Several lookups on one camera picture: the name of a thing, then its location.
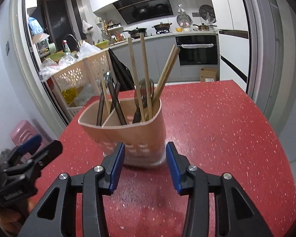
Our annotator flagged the black chopstick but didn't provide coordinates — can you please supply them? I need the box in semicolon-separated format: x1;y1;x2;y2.
96;91;105;126
110;82;121;112

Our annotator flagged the blue patterned bamboo chopstick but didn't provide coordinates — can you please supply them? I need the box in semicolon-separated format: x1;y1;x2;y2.
128;38;144;124

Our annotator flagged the long bamboo chopstick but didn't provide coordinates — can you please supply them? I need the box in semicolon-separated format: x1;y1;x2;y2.
140;33;153;120

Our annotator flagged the person left hand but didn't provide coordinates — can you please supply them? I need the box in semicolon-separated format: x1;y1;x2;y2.
0;198;36;236

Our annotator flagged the pink plastic stool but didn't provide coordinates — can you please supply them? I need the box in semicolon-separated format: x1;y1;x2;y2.
10;120;48;148

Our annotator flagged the beige plastic storage rack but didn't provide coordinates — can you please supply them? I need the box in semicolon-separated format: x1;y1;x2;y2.
39;49;112;121

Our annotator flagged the beige utensil holder caddy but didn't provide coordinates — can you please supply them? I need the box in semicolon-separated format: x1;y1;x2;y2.
78;98;166;168

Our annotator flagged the cardboard box on floor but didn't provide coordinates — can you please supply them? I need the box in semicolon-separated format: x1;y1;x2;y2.
200;67;218;82

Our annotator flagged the black wok on stove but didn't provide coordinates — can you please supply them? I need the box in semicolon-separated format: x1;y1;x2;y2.
123;27;147;39

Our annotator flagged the brown pot on stove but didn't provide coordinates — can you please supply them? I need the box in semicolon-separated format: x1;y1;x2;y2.
153;23;172;34

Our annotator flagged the black range hood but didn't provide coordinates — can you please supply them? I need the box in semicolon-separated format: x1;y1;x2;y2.
113;0;173;25

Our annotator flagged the white refrigerator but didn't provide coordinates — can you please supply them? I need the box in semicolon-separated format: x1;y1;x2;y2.
211;0;250;91

